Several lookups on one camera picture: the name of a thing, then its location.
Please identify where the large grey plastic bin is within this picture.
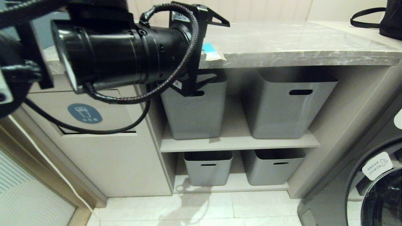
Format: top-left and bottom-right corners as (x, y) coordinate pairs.
(241, 68), (339, 140)
(159, 72), (228, 140)

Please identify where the ribbed glass door panel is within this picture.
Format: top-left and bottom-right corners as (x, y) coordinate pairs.
(0, 148), (78, 226)

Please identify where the blue oval trash sticker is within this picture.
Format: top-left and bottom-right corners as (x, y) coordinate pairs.
(67, 103), (103, 124)

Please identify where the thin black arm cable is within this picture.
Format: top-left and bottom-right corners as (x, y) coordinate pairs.
(24, 99), (152, 135)

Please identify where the dark grey washing machine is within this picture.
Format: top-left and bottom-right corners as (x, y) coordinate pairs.
(296, 89), (402, 226)

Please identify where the black bag with strap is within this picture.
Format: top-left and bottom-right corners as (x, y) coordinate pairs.
(350, 0), (402, 41)

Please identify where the small grey plastic bin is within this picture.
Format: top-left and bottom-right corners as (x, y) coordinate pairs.
(242, 148), (307, 186)
(183, 150), (234, 187)

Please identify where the teal box white horse logo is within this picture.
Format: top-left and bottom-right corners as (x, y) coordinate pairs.
(39, 12), (72, 50)

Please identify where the beige laundry cabinet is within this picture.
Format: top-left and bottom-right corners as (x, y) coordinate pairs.
(0, 64), (402, 200)

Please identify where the white warning label sticker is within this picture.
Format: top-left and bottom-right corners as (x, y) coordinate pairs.
(361, 152), (393, 181)

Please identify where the white oval washer patch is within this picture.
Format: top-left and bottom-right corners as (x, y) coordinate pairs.
(393, 108), (402, 130)

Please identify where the braided black arm cable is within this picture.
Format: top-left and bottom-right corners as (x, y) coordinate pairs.
(82, 3), (200, 105)

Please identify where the beige trash flap door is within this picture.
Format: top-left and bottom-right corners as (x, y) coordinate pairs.
(27, 89), (137, 135)

